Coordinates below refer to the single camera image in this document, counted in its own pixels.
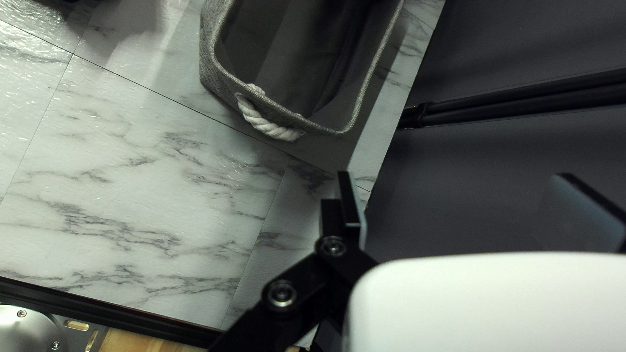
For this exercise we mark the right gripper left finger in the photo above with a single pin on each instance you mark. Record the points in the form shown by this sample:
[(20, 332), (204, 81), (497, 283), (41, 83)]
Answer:
[(337, 264)]

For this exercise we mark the black frame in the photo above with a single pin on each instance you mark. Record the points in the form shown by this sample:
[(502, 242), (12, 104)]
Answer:
[(513, 105)]

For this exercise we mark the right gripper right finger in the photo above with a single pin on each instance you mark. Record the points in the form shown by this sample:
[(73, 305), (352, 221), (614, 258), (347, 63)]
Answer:
[(582, 225)]

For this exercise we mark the grey fabric basket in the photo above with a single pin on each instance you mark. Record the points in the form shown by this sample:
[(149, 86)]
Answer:
[(230, 58)]

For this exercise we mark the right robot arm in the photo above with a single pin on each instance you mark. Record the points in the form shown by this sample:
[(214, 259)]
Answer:
[(24, 327)]

